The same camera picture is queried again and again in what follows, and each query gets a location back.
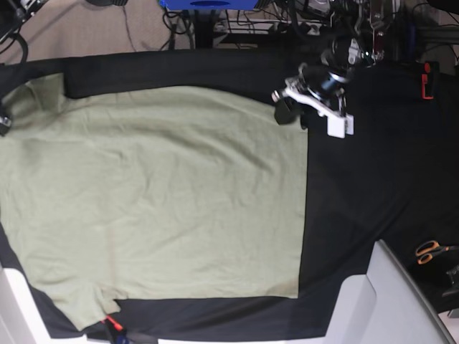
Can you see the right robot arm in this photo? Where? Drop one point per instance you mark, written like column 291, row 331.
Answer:
column 14, row 14

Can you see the olive green T-shirt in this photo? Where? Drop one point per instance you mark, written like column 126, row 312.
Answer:
column 169, row 193

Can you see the red black clamp bottom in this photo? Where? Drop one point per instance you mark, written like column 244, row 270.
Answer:
column 115, row 331

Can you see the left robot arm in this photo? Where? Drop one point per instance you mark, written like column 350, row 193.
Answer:
column 350, row 36

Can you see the white power strip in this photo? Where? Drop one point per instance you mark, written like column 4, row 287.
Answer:
column 234, row 26

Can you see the red black clamp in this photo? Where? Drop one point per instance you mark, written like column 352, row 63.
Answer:
column 429, row 78
column 115, row 331

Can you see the blue plastic bin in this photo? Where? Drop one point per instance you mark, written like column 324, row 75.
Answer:
column 177, row 5

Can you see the red black clamp right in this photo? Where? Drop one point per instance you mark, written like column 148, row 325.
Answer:
column 429, row 78

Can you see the orange handled scissors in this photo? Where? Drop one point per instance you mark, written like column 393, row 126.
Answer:
column 427, row 251

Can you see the black table cloth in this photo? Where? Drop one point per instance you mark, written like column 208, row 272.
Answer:
column 395, row 178

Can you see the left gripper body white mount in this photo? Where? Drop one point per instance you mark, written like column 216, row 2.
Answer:
column 322, row 88

